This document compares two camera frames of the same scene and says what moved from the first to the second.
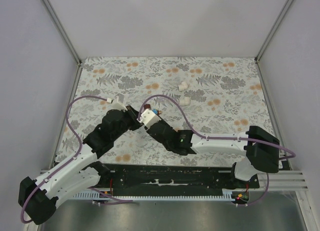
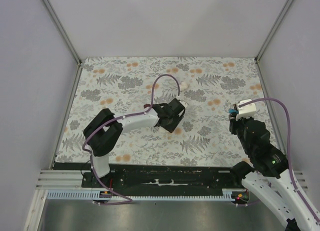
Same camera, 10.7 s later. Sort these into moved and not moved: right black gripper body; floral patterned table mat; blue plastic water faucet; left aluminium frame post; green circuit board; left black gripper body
Moved: blue plastic water faucet; left black gripper body; right black gripper body
Not moved: green circuit board; floral patterned table mat; left aluminium frame post
